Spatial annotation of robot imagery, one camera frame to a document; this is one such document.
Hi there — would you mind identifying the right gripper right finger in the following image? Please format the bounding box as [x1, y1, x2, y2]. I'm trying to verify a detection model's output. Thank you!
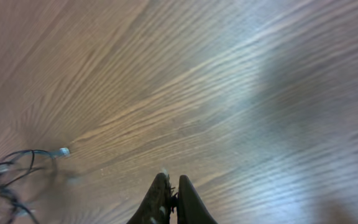
[177, 175, 217, 224]

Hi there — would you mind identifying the black cable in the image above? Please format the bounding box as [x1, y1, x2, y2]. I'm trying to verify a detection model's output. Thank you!
[0, 147, 71, 224]

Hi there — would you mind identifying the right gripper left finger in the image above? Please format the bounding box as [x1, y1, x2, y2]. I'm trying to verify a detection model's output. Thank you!
[127, 172, 172, 224]

